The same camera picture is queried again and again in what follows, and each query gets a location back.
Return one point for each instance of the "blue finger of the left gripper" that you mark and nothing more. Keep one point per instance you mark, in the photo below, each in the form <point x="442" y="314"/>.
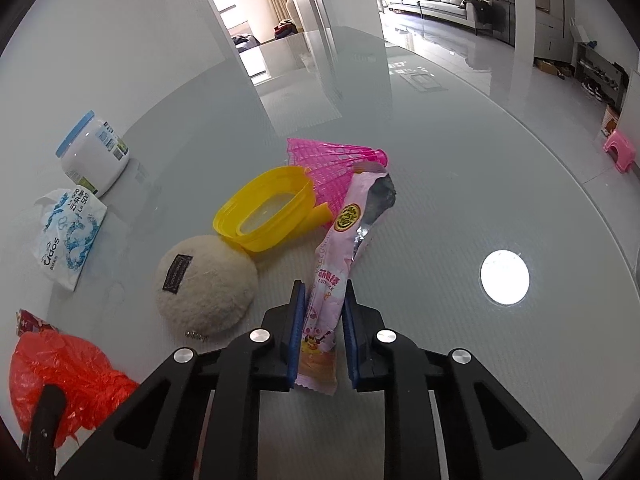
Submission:
<point x="38" y="444"/>

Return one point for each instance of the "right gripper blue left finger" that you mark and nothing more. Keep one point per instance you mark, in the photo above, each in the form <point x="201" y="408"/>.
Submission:
<point x="296" y="320"/>

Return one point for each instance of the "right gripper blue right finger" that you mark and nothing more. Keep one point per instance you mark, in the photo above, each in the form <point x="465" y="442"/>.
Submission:
<point x="349" y="334"/>

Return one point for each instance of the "red plastic bag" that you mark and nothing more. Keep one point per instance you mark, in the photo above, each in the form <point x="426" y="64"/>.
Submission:
<point x="93" y="389"/>

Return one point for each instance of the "beige fluffy round pouch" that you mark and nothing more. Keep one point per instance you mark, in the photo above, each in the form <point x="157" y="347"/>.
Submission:
<point x="204" y="286"/>

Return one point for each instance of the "pink snack wrapper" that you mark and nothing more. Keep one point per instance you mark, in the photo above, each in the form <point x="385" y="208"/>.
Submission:
<point x="370" y="193"/>

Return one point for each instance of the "yellow plastic bowl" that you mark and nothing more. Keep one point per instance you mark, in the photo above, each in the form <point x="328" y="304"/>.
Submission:
<point x="277" y="205"/>

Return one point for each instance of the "pink shuttlecock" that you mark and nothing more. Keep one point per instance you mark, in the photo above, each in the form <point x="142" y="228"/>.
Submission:
<point x="330" y="166"/>

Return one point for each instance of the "red soda can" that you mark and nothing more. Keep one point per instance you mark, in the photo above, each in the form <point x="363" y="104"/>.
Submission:
<point x="27" y="322"/>

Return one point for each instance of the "white blue tissue pack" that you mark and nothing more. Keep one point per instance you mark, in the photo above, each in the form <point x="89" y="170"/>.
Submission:
<point x="70" y="221"/>

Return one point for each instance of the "white jar blue lid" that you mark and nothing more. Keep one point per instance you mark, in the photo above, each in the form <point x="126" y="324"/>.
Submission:
<point x="93" y="155"/>

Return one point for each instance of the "pink plastic stool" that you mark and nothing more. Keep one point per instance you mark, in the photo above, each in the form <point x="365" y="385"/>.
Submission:
<point x="622" y="149"/>

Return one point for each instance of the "cardboard box on floor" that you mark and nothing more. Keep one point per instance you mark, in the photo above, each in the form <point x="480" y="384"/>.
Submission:
<point x="548" y="68"/>

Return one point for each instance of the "open shoe rack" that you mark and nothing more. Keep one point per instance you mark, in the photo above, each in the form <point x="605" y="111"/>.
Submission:
<point x="610" y="78"/>

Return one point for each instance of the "dark refrigerator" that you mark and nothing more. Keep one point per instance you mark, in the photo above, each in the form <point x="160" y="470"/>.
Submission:
<point x="503" y="21"/>

